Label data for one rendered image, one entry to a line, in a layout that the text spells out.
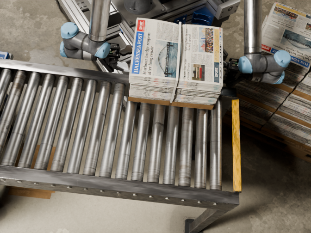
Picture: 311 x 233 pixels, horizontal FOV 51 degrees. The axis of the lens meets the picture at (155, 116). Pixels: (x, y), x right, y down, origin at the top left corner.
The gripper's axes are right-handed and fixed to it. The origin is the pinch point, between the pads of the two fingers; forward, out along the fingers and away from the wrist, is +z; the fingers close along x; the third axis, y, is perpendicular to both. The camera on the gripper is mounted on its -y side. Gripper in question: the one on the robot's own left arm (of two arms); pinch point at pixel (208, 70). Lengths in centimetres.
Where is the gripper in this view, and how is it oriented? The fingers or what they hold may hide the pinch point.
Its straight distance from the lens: 161.0
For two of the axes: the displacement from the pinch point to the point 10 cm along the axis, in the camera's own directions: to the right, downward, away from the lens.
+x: -0.8, 8.9, -4.5
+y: 0.9, -4.4, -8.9
